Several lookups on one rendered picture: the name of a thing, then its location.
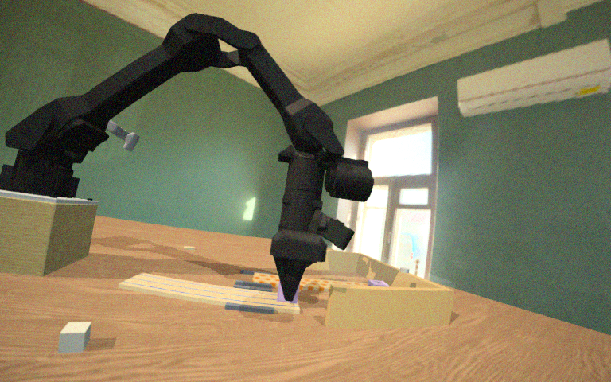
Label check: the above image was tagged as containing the orange polka-dot strip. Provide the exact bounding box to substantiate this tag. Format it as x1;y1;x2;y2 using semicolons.
252;272;331;292

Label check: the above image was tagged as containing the pink labelled cube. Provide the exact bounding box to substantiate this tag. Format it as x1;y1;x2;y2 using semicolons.
277;280;300;304

